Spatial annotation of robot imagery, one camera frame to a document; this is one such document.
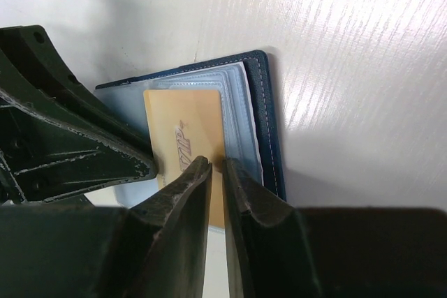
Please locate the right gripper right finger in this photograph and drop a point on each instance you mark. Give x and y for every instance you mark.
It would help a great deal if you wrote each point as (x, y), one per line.
(276, 250)

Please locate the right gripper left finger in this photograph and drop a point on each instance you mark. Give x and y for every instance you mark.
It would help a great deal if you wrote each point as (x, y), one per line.
(155, 249)

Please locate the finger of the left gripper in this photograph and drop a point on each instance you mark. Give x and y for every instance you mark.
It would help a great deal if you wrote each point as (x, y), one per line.
(57, 139)

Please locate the blue leather card holder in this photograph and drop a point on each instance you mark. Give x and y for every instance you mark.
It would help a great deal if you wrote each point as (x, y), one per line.
(249, 121)

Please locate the gold card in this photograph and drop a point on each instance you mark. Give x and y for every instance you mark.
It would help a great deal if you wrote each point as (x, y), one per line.
(184, 124)

